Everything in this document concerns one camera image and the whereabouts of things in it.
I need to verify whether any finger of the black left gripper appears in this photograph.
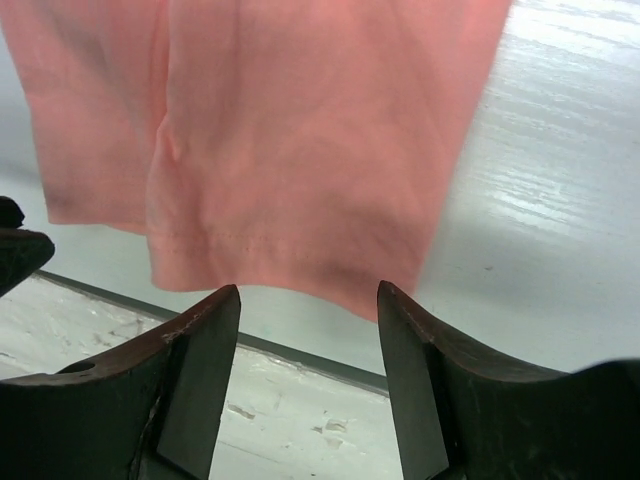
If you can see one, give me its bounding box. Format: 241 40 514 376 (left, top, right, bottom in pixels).
0 196 55 296

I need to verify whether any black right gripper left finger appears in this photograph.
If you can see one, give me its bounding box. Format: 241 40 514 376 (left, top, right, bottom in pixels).
1 285 241 479

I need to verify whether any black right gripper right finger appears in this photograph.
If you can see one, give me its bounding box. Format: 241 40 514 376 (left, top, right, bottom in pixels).
377 281 639 480

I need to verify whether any pink t shirt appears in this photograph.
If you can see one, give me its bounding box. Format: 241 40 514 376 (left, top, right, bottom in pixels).
1 0 510 320

